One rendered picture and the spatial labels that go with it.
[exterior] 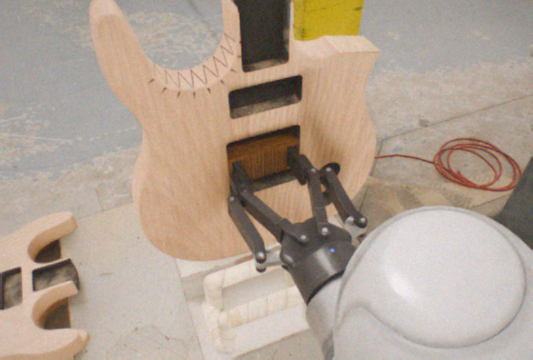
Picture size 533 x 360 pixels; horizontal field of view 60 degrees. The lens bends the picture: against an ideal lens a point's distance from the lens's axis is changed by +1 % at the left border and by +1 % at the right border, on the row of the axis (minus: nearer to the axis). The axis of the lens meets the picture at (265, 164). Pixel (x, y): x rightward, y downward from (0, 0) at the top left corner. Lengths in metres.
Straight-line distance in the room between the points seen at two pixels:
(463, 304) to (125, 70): 0.37
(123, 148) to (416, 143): 1.72
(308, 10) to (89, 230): 1.18
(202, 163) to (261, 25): 0.18
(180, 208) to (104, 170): 2.10
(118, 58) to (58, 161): 2.40
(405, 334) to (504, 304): 0.04
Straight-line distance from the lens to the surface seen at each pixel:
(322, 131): 0.61
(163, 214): 0.61
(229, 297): 0.98
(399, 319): 0.22
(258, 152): 0.59
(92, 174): 2.70
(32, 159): 2.92
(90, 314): 1.04
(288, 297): 0.85
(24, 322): 1.00
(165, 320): 0.99
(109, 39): 0.46
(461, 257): 0.23
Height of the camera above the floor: 1.79
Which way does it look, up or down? 44 degrees down
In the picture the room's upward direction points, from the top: straight up
